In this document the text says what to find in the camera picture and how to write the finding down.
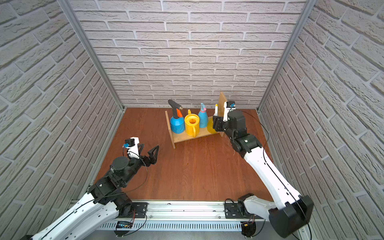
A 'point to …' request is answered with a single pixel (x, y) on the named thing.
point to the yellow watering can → (192, 123)
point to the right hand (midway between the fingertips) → (214, 116)
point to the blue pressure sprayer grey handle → (177, 122)
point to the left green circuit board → (124, 225)
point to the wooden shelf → (175, 138)
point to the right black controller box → (248, 228)
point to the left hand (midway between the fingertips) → (150, 142)
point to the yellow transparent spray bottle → (210, 126)
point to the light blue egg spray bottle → (203, 116)
